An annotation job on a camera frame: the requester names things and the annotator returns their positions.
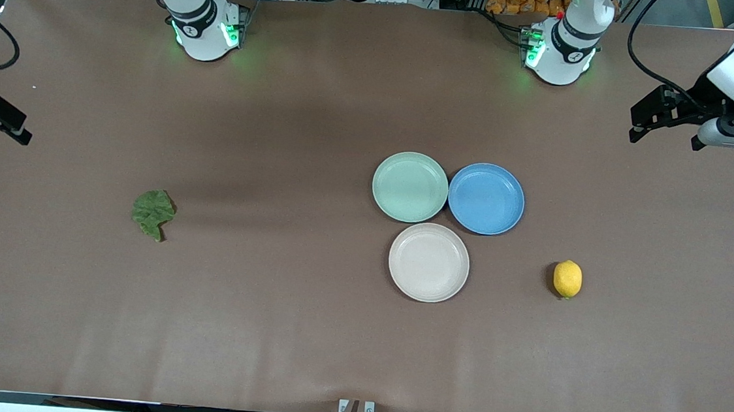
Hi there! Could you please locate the blue plate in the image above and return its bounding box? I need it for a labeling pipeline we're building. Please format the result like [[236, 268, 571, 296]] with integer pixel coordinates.
[[445, 160, 528, 238]]

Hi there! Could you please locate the beige plate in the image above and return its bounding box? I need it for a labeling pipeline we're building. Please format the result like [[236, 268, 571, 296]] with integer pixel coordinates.
[[385, 220, 473, 306]]

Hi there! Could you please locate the yellow lemon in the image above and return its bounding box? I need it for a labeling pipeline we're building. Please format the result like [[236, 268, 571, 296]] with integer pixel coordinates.
[[552, 259, 584, 301]]

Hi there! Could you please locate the green lettuce leaf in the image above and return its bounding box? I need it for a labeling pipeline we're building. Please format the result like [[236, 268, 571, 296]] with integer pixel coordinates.
[[129, 188, 178, 244]]

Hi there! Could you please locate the light green plate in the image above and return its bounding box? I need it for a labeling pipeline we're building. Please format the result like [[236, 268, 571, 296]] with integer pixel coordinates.
[[369, 149, 452, 226]]

